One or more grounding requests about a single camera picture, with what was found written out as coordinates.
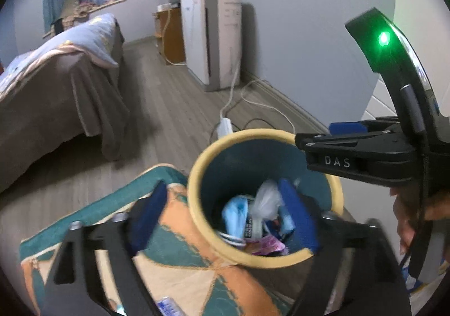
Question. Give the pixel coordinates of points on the pink wrapper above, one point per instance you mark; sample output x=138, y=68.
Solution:
x=265, y=245

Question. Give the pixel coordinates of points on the blue white packet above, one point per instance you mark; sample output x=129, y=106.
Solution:
x=170, y=307

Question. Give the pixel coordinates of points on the blue wipes packet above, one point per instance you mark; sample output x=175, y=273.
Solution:
x=235, y=214

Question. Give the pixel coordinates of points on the white power strip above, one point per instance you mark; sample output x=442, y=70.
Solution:
x=224, y=128

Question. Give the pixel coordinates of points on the yellow rimmed teal bin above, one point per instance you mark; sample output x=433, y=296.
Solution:
x=218, y=178

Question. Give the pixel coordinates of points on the light blue quilt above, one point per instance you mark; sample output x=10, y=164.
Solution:
x=81, y=41

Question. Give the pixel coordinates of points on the silver foil packet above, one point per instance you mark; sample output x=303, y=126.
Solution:
x=253, y=230

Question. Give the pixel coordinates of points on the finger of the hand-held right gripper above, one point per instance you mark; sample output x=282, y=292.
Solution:
x=348, y=128
x=369, y=157

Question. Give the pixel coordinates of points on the wooden window sill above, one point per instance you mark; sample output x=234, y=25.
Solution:
x=112, y=2

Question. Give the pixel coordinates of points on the patterned teal orange rug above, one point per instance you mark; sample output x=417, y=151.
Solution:
x=182, y=256

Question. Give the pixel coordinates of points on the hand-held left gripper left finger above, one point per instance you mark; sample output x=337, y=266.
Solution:
x=149, y=217

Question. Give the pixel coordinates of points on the bed with blankets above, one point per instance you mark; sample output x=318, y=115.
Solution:
x=52, y=101

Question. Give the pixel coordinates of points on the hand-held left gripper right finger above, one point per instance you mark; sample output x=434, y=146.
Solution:
x=298, y=214

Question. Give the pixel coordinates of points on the pile of clothes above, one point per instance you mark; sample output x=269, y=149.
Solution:
x=73, y=8

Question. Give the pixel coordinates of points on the person's right hand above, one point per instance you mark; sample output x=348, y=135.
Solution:
x=404, y=217

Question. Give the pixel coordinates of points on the wooden cabinet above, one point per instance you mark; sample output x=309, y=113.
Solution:
x=172, y=38

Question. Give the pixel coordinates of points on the white grey air purifier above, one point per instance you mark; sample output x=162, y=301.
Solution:
x=211, y=38

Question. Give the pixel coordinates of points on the clear plastic wrapper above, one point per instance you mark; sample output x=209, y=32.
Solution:
x=267, y=200

